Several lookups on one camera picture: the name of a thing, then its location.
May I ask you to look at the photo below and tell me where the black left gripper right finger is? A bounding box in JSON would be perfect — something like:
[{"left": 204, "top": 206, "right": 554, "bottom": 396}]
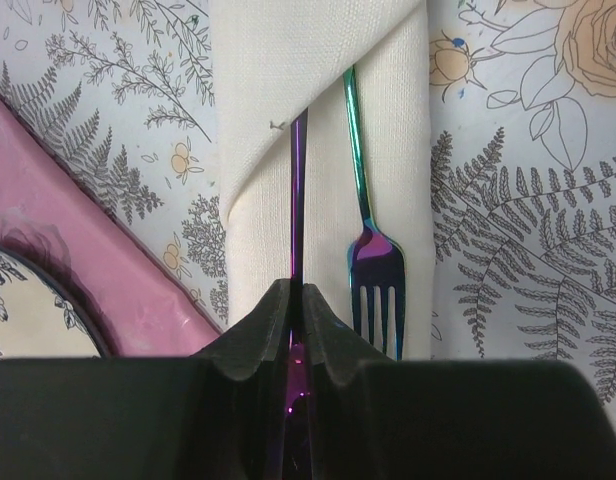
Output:
[{"left": 302, "top": 285, "right": 616, "bottom": 479}]

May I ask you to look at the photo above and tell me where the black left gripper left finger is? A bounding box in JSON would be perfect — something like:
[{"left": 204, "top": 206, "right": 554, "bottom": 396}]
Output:
[{"left": 0, "top": 279, "right": 292, "bottom": 479}]

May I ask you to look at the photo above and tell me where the white cloth napkin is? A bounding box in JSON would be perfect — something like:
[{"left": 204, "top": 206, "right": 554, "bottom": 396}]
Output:
[{"left": 209, "top": 0, "right": 435, "bottom": 359}]

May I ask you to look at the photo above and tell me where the floral patterned tablecloth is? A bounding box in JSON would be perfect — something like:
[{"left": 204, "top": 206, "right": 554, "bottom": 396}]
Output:
[{"left": 0, "top": 1, "right": 616, "bottom": 419}]

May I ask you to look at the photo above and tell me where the purple spoon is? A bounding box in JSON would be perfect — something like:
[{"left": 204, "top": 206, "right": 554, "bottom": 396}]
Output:
[{"left": 282, "top": 111, "right": 312, "bottom": 479}]

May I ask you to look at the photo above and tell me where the blue floral plate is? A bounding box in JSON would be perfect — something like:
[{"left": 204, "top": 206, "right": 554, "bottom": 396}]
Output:
[{"left": 0, "top": 246, "right": 110, "bottom": 360}]

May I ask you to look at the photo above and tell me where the pink satin placemat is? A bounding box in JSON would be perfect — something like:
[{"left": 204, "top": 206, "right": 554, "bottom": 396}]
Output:
[{"left": 0, "top": 100, "right": 218, "bottom": 357}]

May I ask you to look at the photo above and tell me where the iridescent blue fork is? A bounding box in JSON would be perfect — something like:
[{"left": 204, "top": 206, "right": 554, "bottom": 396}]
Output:
[{"left": 343, "top": 67, "right": 406, "bottom": 361}]

